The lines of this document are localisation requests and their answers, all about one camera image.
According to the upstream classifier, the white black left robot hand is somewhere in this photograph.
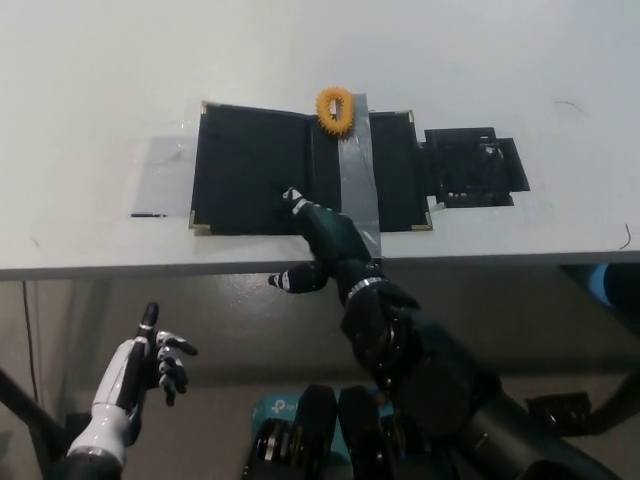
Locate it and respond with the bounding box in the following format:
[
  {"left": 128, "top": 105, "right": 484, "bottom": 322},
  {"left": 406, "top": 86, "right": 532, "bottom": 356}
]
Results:
[{"left": 93, "top": 301, "right": 199, "bottom": 409}]

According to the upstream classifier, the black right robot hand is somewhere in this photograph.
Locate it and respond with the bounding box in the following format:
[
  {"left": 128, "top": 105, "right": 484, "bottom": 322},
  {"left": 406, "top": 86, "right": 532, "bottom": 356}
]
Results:
[{"left": 267, "top": 186, "right": 387, "bottom": 302}]

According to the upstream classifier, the black USC diary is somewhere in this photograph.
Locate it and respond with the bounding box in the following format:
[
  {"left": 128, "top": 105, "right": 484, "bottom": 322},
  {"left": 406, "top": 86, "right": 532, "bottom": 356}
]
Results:
[{"left": 188, "top": 99, "right": 434, "bottom": 237}]

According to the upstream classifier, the black tape patch on desk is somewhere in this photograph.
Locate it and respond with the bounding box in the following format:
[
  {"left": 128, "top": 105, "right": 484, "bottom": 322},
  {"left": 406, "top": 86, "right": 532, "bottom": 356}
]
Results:
[{"left": 417, "top": 127, "right": 531, "bottom": 209}]

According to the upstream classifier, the teal tp-link box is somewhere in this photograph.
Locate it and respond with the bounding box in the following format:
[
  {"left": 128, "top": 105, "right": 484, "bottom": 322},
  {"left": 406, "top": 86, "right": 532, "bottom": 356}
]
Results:
[{"left": 249, "top": 387, "right": 401, "bottom": 454}]

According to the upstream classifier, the clear plastic tape sheet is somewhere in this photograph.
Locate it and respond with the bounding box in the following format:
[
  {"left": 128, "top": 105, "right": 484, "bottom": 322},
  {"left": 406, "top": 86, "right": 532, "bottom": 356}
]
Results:
[{"left": 130, "top": 133, "right": 201, "bottom": 219}]

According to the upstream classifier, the blue and black object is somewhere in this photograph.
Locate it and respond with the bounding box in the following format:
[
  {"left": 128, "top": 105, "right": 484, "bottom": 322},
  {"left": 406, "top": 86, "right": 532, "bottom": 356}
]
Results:
[{"left": 559, "top": 263, "right": 640, "bottom": 312}]

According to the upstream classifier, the grey duct tape strip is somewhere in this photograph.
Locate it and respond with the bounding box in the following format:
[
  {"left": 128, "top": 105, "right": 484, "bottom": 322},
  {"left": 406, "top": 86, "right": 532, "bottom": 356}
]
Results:
[{"left": 337, "top": 92, "right": 385, "bottom": 262}]

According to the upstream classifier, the black diagonal frame bar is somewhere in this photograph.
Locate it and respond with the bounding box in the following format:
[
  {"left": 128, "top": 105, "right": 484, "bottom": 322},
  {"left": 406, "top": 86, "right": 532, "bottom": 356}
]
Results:
[
  {"left": 587, "top": 369, "right": 640, "bottom": 437},
  {"left": 0, "top": 368, "right": 69, "bottom": 454}
]

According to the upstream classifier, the thin dark hanging cable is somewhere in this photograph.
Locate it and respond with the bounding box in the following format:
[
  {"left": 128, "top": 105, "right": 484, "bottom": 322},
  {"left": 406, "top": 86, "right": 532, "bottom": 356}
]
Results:
[{"left": 21, "top": 279, "right": 42, "bottom": 401}]

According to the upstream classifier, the yellow spiky ring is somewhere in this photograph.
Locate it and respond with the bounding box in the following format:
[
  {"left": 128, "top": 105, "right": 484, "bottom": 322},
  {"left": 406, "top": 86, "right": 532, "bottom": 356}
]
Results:
[{"left": 314, "top": 86, "right": 357, "bottom": 137}]

